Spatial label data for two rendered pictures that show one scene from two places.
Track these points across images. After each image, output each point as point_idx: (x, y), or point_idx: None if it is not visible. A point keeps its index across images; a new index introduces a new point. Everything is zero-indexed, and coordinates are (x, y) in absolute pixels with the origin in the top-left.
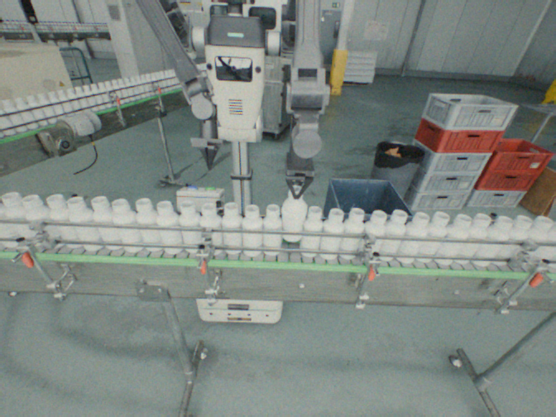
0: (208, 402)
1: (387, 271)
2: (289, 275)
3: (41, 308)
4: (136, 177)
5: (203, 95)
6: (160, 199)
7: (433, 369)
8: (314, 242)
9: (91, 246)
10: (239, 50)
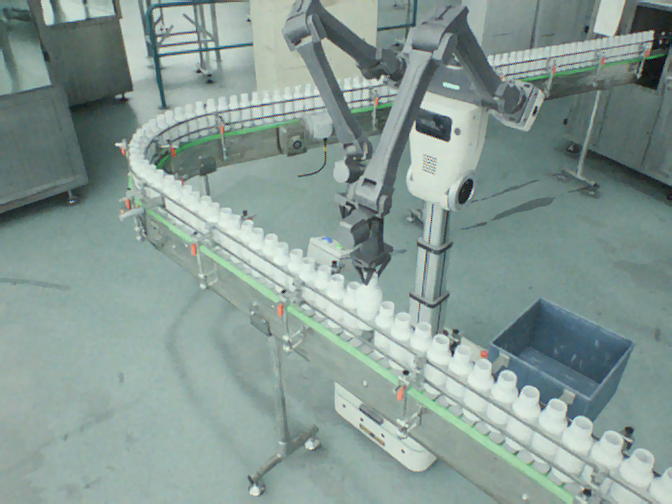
0: (285, 492)
1: (440, 412)
2: (354, 364)
3: (215, 307)
4: None
5: (346, 162)
6: (394, 239)
7: None
8: (381, 340)
9: (233, 257)
10: (441, 107)
